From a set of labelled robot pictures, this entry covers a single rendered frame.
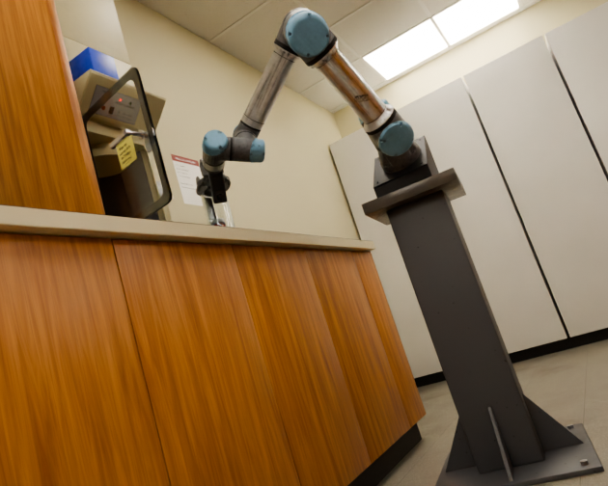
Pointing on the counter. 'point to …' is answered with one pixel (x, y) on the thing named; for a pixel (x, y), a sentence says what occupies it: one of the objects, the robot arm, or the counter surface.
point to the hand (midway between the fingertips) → (212, 193)
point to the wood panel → (31, 113)
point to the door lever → (125, 137)
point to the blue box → (95, 60)
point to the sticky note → (126, 152)
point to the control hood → (85, 86)
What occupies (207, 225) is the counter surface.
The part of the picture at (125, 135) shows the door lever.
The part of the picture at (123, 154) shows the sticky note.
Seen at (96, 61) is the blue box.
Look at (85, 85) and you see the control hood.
